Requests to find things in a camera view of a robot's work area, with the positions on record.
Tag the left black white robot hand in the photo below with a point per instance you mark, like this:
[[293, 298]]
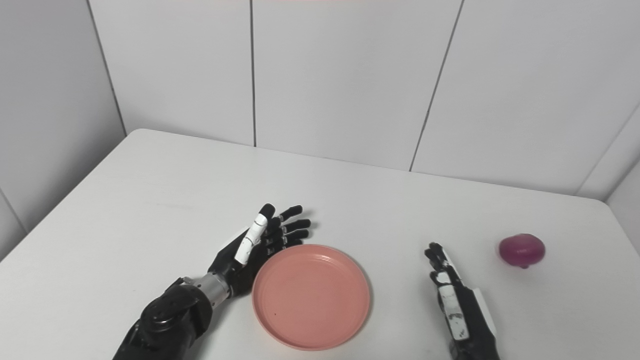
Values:
[[235, 265]]

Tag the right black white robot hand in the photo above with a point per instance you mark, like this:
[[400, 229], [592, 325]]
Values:
[[462, 310]]

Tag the pink round plate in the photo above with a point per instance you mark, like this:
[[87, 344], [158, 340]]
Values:
[[310, 295]]

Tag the purple onion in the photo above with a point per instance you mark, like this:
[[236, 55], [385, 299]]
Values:
[[522, 249]]

